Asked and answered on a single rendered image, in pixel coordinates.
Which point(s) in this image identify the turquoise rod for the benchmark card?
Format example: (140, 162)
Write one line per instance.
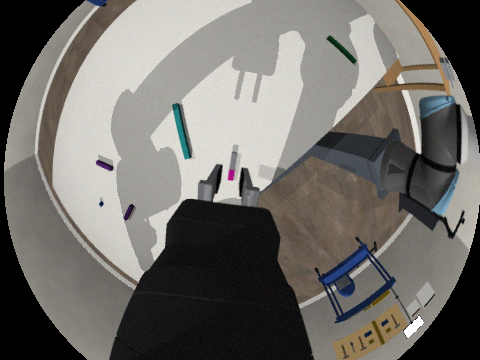
(181, 131)

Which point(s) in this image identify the dark green rod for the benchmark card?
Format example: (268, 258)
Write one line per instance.
(341, 49)

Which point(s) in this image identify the purple rod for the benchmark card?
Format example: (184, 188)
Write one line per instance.
(129, 210)
(104, 165)

